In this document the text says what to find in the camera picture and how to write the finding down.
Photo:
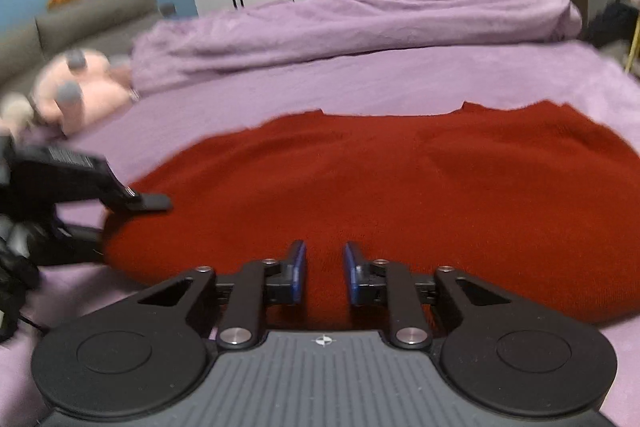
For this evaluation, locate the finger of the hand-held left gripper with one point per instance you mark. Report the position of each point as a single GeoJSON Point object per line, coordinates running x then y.
{"type": "Point", "coordinates": [75, 244]}
{"type": "Point", "coordinates": [147, 203]}

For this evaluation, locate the red knit button cardigan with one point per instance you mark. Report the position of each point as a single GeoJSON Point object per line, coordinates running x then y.
{"type": "Point", "coordinates": [380, 197]}

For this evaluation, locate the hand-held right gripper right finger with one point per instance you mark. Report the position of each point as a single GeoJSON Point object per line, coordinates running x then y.
{"type": "Point", "coordinates": [351, 269]}

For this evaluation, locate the pink plush toy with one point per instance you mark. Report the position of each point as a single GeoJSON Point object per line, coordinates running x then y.
{"type": "Point", "coordinates": [90, 89]}

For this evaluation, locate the purple fleece duvet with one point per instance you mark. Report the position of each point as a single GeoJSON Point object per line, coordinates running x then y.
{"type": "Point", "coordinates": [350, 27]}

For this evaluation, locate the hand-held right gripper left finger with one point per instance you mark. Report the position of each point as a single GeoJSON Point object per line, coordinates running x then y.
{"type": "Point", "coordinates": [298, 269]}

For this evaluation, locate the grey padded headboard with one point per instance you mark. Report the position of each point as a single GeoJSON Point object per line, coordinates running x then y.
{"type": "Point", "coordinates": [90, 27]}

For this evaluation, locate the person's left hand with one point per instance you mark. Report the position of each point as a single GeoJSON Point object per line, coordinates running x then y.
{"type": "Point", "coordinates": [14, 257]}

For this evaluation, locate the dark clothes pile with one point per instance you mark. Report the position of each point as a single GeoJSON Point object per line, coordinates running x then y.
{"type": "Point", "coordinates": [612, 24]}

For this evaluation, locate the grey wall socket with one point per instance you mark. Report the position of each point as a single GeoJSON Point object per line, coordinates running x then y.
{"type": "Point", "coordinates": [168, 9]}

